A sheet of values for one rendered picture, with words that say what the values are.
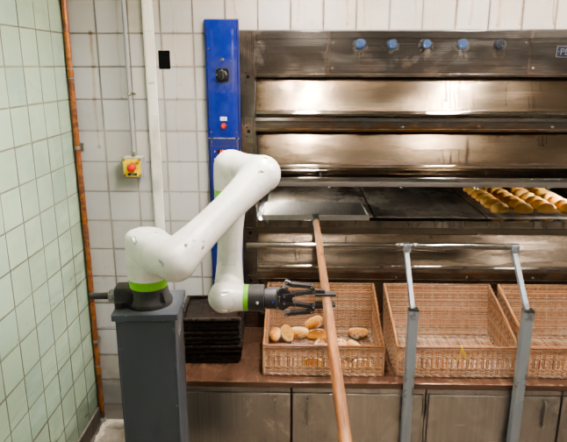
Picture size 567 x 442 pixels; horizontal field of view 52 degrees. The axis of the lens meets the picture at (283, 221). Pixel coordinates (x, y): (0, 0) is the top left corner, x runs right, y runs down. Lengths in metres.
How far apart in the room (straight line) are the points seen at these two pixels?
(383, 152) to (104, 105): 1.38
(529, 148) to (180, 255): 1.96
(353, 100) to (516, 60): 0.79
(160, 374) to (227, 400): 0.84
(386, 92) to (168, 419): 1.78
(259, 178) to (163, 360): 0.66
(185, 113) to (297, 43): 0.64
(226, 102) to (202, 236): 1.23
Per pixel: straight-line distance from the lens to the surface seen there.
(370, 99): 2.87
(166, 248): 1.70
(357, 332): 3.00
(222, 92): 2.84
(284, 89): 2.87
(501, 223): 3.13
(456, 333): 3.17
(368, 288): 3.04
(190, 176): 2.95
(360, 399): 2.74
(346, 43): 2.87
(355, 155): 2.89
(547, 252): 3.26
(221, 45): 2.84
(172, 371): 1.95
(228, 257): 2.05
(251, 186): 1.81
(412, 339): 2.56
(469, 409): 2.86
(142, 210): 3.04
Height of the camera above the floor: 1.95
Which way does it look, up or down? 15 degrees down
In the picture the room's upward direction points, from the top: straight up
